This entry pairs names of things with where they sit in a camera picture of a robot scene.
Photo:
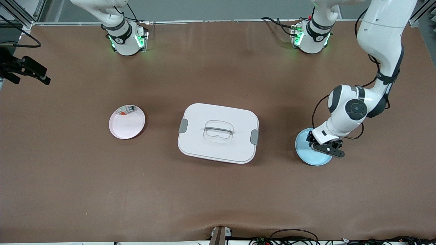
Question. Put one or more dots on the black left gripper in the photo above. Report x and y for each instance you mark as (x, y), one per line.
(310, 137)

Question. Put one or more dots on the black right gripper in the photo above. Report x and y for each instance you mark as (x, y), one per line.
(10, 63)

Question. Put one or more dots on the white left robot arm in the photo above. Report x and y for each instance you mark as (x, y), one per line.
(385, 30)

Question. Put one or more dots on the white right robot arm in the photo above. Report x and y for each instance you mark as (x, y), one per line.
(124, 41)

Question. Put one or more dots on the blue round plate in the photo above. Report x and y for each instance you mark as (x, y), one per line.
(313, 159)

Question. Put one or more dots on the grey box latch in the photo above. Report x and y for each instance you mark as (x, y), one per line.
(254, 137)
(183, 126)

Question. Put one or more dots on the white lidded storage box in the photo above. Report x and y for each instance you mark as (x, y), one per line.
(218, 149)

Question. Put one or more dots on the pink round plate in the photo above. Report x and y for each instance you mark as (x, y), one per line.
(127, 127)

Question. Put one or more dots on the aluminium frame profile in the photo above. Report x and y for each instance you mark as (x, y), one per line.
(40, 8)
(414, 20)

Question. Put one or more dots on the white push-button switch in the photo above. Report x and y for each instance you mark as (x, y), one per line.
(131, 109)

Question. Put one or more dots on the grey metal bracket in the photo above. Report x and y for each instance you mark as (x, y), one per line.
(218, 236)

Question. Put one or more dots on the silver table edge rail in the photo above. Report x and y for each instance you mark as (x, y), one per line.
(221, 21)

